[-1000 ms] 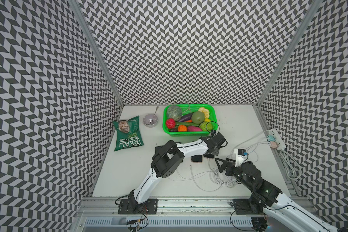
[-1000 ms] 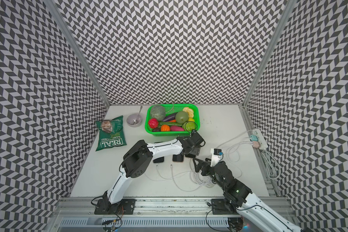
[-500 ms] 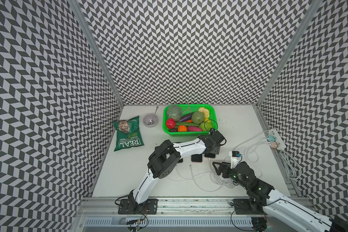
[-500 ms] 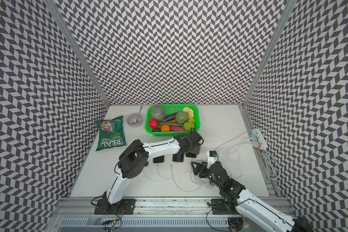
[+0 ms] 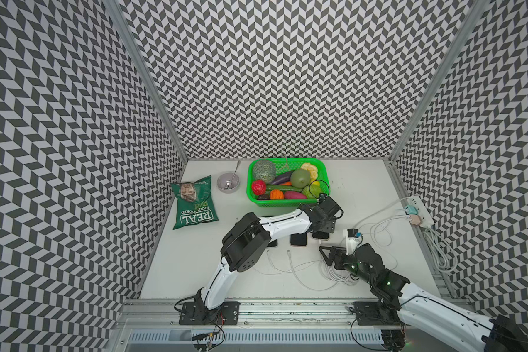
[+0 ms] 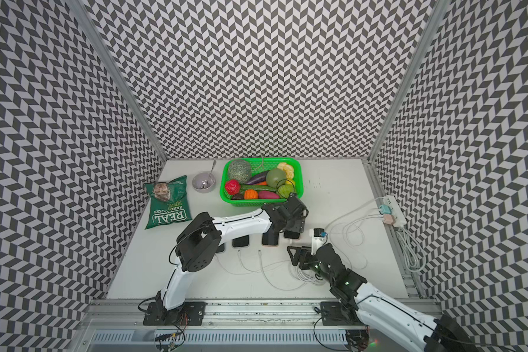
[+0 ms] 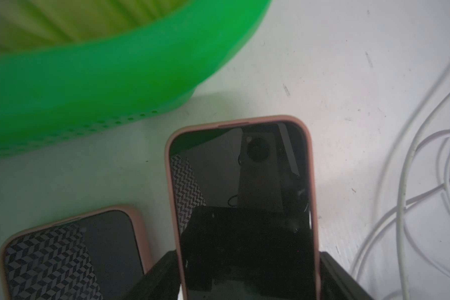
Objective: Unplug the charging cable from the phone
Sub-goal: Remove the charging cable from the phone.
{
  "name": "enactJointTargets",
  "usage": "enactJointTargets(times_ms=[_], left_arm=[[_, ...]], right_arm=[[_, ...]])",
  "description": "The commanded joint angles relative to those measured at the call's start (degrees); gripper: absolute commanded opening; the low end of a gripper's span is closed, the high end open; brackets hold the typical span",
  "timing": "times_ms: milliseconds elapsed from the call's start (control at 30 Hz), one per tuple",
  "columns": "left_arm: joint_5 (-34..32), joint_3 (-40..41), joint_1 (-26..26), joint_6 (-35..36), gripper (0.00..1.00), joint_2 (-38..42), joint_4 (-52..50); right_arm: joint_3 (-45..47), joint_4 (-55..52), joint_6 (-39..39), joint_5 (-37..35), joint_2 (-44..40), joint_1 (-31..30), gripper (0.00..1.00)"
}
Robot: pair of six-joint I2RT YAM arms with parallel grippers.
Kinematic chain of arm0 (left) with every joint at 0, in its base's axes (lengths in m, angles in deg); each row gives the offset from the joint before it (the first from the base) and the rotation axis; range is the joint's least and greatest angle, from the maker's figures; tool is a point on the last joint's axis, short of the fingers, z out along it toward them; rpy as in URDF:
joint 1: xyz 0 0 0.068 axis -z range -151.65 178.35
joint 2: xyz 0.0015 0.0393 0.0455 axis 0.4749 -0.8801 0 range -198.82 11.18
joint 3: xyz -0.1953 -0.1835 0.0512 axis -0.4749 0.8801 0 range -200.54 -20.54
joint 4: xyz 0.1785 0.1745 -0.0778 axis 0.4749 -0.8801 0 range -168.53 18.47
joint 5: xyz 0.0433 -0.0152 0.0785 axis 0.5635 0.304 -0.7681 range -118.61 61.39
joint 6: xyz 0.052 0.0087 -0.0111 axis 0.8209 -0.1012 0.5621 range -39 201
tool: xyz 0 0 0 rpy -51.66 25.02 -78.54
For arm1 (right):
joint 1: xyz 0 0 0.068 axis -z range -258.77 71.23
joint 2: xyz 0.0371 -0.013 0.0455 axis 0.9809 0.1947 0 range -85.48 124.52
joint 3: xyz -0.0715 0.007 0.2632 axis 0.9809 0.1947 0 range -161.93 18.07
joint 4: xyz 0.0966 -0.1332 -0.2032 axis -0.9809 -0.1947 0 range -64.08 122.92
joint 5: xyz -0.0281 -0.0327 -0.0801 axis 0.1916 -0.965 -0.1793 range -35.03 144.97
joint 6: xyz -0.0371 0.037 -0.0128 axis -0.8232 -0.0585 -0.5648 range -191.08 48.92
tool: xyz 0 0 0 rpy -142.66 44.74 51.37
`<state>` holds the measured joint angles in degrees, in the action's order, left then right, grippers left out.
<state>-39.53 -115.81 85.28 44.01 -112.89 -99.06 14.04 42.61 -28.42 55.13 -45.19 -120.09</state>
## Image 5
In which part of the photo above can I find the magenta sweet potato toy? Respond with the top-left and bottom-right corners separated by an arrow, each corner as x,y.
284,191 -> 307,200

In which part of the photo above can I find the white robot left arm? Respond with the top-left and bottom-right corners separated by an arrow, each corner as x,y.
194,197 -> 344,312

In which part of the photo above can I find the green round fruit toy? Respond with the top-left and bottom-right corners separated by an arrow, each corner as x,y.
290,169 -> 311,189

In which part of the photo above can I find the orange pumpkin toy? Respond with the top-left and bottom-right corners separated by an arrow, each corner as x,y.
269,190 -> 285,200

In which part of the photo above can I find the purple eggplant toy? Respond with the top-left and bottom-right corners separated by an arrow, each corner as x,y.
270,171 -> 293,186

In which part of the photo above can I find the teal usb charger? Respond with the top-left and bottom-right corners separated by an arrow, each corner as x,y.
404,205 -> 418,215

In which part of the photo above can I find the aluminium front rail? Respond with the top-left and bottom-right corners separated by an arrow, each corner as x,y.
114,298 -> 485,330

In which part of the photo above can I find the white power strip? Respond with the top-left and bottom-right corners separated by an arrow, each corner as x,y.
406,196 -> 435,228

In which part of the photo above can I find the green cucumber toy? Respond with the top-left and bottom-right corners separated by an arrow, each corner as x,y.
266,185 -> 302,192

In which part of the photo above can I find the netted green melon toy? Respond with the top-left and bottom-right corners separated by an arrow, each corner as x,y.
252,159 -> 277,184

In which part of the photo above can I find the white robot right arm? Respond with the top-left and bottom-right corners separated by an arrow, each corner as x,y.
319,243 -> 528,351

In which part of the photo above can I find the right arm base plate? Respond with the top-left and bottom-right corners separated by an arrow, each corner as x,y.
349,302 -> 403,326

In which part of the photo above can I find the grey bowl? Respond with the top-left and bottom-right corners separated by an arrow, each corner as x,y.
216,172 -> 241,194

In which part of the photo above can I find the grey power strip cord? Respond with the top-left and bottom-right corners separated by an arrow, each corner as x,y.
422,226 -> 456,276

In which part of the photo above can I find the green plastic basket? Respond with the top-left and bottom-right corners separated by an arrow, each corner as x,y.
246,158 -> 331,208

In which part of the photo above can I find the cream cauliflower toy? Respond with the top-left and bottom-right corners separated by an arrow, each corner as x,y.
300,162 -> 318,182

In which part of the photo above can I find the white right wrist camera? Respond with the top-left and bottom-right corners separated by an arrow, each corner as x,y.
343,228 -> 363,256

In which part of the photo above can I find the pink usb charger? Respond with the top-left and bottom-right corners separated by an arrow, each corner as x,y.
409,214 -> 422,226

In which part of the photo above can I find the metal spoon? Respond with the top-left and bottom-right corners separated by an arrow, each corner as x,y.
226,160 -> 241,189

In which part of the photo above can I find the light green cabbage toy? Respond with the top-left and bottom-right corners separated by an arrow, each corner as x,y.
302,184 -> 323,199

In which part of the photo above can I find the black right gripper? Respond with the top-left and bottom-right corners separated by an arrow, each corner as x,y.
319,246 -> 375,286

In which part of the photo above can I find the green chips bag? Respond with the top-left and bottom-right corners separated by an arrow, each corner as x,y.
172,175 -> 219,230

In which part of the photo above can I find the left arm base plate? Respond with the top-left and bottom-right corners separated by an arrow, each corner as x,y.
179,301 -> 241,326

